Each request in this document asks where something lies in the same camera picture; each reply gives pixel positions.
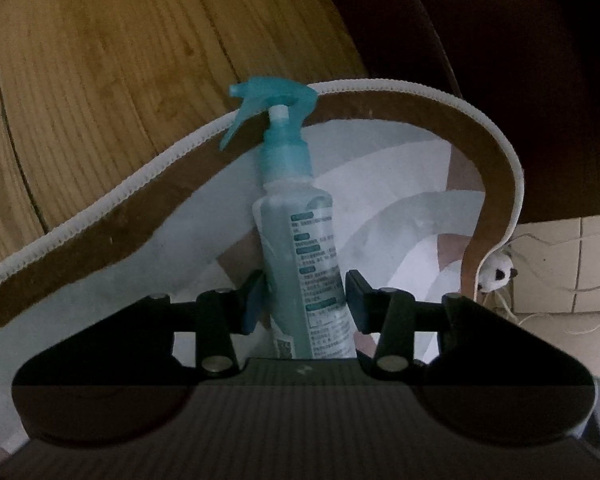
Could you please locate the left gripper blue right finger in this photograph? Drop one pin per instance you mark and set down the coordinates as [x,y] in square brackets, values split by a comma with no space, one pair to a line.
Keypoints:
[362,302]

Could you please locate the small panda plush toy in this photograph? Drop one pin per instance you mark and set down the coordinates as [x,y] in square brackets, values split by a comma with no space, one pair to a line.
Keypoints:
[496,272]

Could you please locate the patterned rug with white trim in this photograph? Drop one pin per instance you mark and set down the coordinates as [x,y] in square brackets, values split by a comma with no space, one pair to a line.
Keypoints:
[425,187]

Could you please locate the teal spray bottle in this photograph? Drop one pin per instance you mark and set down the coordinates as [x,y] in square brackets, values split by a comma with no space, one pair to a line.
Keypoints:
[307,308]

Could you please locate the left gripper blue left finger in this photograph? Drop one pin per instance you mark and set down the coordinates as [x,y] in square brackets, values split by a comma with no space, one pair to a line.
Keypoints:
[254,291]

